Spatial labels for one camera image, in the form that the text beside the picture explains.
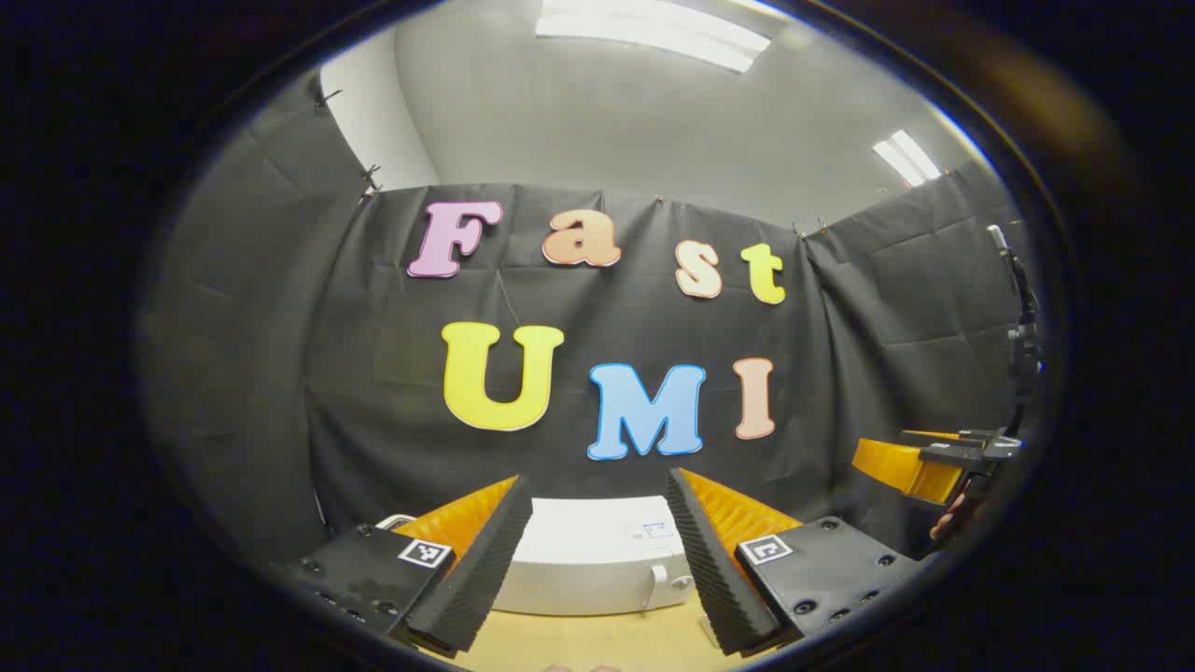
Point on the black backdrop cloth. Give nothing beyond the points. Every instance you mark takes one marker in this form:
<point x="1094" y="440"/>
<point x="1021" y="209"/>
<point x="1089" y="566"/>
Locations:
<point x="579" y="317"/>

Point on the white microwave oven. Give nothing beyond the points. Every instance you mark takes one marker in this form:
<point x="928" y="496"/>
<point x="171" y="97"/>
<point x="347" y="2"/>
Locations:
<point x="588" y="560"/>

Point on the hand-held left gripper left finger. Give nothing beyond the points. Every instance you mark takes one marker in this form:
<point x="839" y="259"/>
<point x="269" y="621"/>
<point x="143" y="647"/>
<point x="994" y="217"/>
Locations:
<point x="485" y="560"/>

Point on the ceiling light panel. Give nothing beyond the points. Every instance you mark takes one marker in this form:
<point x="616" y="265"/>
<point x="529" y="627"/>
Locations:
<point x="653" y="33"/>
<point x="907" y="157"/>

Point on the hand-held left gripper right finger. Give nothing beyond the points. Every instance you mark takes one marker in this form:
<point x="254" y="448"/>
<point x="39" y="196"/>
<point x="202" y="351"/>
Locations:
<point x="709" y="560"/>

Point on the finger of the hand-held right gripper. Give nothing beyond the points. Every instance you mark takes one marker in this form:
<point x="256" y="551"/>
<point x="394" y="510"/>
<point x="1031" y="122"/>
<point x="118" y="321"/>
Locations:
<point x="994" y="441"/>
<point x="901" y="467"/>

